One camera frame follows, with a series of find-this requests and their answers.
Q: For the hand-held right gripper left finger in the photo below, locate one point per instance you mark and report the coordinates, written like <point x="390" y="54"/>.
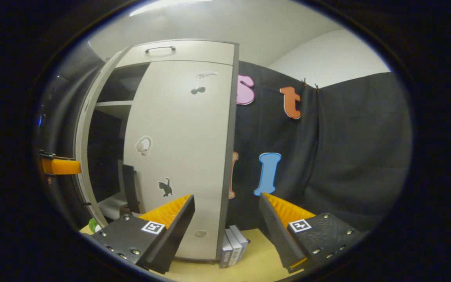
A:
<point x="178" y="231"/>

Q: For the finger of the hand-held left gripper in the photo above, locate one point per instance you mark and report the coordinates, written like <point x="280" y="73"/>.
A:
<point x="61" y="166"/>

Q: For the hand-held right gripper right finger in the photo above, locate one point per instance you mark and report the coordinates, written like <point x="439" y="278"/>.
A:
<point x="278" y="231"/>

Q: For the white shoe cabinet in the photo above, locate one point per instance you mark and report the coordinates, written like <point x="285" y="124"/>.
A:
<point x="229" y="117"/>

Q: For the stack of books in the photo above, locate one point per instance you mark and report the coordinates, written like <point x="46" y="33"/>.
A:
<point x="233" y="246"/>

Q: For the watermelon slice plush toy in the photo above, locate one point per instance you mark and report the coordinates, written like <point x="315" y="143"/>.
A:
<point x="94" y="226"/>

